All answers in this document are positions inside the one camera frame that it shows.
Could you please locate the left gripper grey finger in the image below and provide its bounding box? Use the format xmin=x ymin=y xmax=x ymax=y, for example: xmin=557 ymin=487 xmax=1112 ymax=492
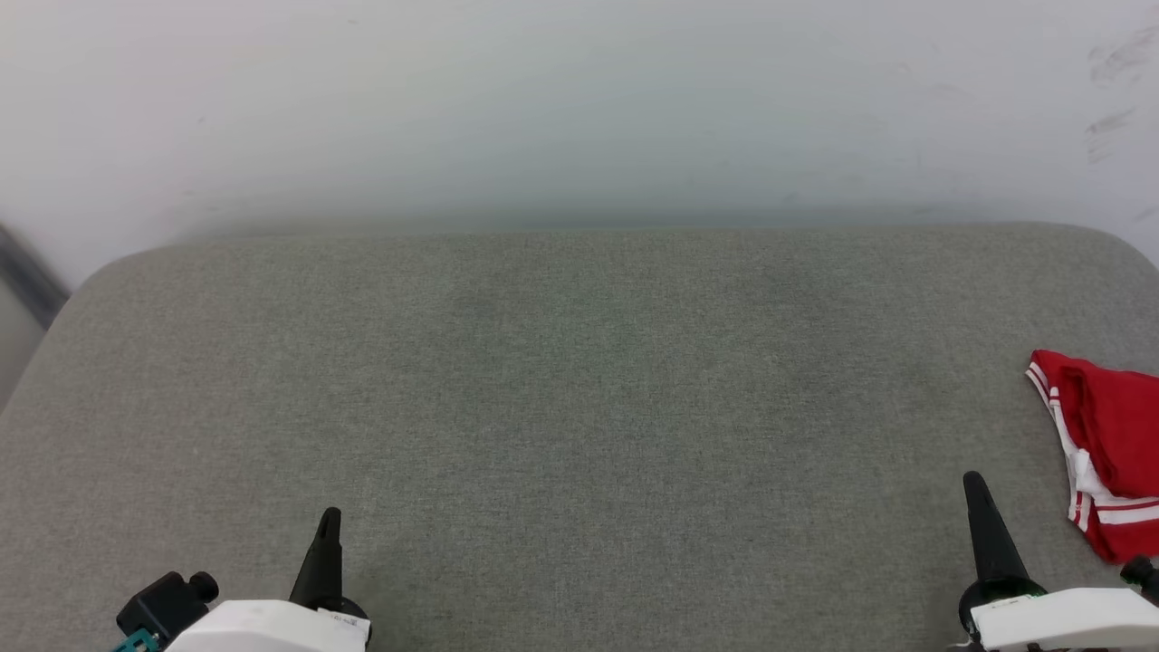
xmin=289 ymin=506 xmax=345 ymax=609

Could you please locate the grey wall trim strip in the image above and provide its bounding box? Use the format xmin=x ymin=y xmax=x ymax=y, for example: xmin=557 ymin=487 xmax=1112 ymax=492
xmin=0 ymin=222 xmax=72 ymax=330

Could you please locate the red garment with white stripes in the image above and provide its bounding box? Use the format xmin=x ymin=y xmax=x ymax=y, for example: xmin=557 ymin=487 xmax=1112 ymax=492
xmin=1026 ymin=350 xmax=1159 ymax=565

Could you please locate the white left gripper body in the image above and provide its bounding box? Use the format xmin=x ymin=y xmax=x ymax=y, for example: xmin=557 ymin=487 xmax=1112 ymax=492
xmin=168 ymin=595 xmax=373 ymax=652

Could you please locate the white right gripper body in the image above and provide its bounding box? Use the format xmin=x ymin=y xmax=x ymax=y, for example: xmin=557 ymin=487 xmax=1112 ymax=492
xmin=958 ymin=576 xmax=1159 ymax=652

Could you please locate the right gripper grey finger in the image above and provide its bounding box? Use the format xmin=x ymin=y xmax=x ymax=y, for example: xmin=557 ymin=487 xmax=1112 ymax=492
xmin=963 ymin=470 xmax=1030 ymax=586

